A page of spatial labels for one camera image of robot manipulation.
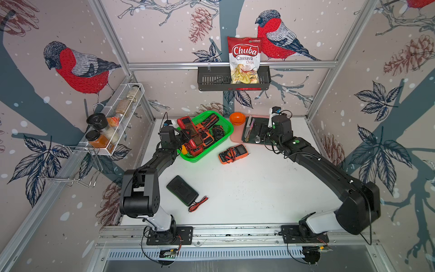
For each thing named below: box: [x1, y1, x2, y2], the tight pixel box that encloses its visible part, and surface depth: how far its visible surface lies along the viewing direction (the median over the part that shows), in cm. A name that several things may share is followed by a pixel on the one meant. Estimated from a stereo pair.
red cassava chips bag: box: [227, 36, 263, 85], surface depth 85 cm
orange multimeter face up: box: [218, 143, 249, 165], surface depth 99 cm
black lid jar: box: [86, 112, 109, 130], surface depth 63 cm
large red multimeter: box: [176, 116, 206, 144], surface depth 95 cm
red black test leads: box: [188, 195, 209, 213], surface depth 83 cm
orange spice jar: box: [85, 129, 110, 149], surface depth 61 cm
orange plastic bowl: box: [229, 112, 246, 126], surface depth 116 cm
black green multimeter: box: [166, 175, 199, 207], surface depth 86 cm
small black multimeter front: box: [212, 124, 225, 141], surface depth 109 cm
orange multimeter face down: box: [194, 123, 215, 147], surface depth 102 cm
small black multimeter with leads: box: [201, 113, 220, 129], surface depth 109 cm
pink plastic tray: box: [229, 114, 270, 146], surface depth 113 cm
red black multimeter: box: [184, 138, 204, 157], surface depth 98 cm
